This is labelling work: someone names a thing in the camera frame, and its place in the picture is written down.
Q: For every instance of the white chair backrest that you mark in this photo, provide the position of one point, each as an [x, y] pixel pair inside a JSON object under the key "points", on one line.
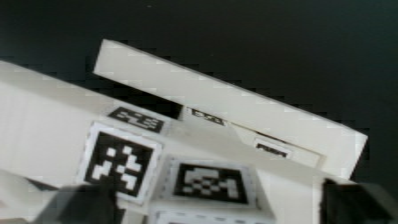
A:
{"points": [[289, 179]]}

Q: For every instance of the white long front beam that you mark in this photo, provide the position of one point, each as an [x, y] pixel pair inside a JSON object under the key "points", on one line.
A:
{"points": [[66, 145]]}

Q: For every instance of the white L-shaped fence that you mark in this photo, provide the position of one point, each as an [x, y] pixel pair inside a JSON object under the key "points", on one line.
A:
{"points": [[320, 142]]}

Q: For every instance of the white short chair leg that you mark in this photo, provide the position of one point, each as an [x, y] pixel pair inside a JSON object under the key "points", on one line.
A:
{"points": [[265, 143]]}

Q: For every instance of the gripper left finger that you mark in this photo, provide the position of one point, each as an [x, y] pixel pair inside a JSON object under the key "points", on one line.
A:
{"points": [[83, 205]]}

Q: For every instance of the white small tagged cube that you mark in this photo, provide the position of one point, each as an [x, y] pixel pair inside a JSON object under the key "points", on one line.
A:
{"points": [[208, 193]]}

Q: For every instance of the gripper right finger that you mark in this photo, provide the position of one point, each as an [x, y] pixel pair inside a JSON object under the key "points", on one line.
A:
{"points": [[355, 204]]}

